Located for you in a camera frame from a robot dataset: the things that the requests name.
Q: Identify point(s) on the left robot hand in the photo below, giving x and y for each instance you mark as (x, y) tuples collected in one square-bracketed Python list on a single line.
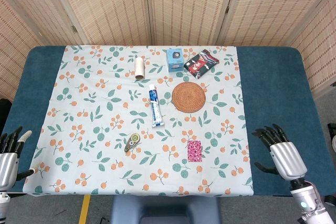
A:
[(8, 166)]

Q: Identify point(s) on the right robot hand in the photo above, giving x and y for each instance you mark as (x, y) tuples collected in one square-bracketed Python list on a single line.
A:
[(287, 158)]

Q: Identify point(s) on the pink patterned cloth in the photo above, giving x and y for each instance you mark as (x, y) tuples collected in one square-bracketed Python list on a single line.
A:
[(194, 151)]

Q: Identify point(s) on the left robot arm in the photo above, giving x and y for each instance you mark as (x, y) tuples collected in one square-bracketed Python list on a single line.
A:
[(3, 203)]

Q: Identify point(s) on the black white equipment base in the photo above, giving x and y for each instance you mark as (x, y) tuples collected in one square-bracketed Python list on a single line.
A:
[(333, 137)]

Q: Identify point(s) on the yellow floor tape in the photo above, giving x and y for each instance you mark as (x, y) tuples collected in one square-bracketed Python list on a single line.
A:
[(84, 208)]

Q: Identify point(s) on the floral print tablecloth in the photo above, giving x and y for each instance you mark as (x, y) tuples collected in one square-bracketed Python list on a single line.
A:
[(78, 98)]

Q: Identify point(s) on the bamboo folding screen panel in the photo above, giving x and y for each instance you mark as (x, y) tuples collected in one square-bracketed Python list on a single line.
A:
[(189, 6), (267, 6), (110, 6), (13, 51), (317, 51), (34, 3)]

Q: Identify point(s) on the round woven rattan coaster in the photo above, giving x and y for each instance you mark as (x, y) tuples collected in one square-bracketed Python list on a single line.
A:
[(189, 96)]

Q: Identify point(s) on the blue-grey robot torso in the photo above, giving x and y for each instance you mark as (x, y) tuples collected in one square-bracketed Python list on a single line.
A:
[(126, 208)]

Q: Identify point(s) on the correction tape dispenser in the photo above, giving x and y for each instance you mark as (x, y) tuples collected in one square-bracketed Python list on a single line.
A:
[(132, 142)]

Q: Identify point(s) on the black red patterned box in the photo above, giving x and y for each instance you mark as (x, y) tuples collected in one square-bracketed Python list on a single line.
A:
[(200, 64)]

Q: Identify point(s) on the blue white toothpaste tube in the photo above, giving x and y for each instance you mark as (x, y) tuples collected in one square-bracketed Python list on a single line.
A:
[(155, 106)]

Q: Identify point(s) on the small blue cardboard box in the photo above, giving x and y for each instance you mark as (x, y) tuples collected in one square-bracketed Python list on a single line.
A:
[(175, 60)]

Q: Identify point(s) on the cardboard tube roll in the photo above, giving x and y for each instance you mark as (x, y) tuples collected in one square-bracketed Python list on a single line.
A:
[(139, 68)]

